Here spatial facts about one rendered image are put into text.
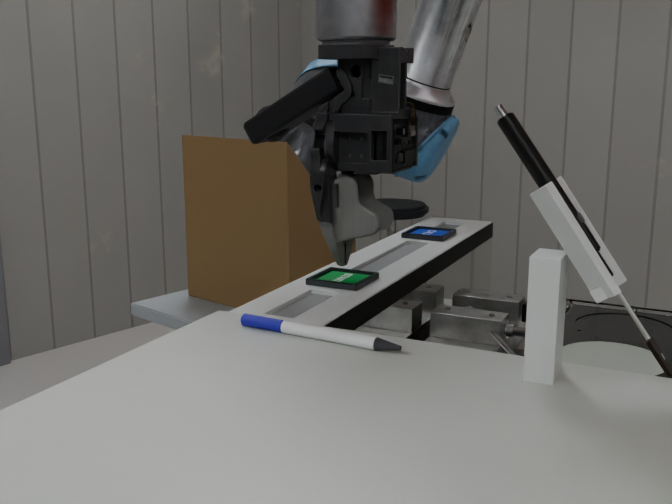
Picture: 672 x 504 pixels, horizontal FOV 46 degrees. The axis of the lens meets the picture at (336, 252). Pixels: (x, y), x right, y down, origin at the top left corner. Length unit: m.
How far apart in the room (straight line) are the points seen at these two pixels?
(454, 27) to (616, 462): 0.83
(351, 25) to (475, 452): 0.42
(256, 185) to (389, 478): 0.77
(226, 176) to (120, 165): 2.56
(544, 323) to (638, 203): 2.95
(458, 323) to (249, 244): 0.40
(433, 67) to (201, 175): 0.38
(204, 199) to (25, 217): 2.34
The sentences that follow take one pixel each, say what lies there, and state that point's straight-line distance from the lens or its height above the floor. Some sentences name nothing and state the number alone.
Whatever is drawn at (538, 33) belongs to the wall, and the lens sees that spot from 3.63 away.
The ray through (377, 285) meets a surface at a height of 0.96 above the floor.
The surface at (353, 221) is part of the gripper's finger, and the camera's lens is 0.75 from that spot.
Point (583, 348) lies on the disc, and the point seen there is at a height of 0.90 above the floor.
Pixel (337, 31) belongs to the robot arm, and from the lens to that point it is 0.73.
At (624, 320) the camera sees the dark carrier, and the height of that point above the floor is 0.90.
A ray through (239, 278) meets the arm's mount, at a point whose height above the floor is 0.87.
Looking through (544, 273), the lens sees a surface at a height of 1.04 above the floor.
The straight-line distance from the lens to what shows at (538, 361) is 0.54.
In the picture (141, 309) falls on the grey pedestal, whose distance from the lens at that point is 1.24.
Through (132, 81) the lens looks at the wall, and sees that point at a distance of 3.75.
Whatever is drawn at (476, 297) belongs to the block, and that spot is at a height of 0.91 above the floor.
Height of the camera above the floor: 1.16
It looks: 13 degrees down
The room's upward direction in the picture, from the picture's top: straight up
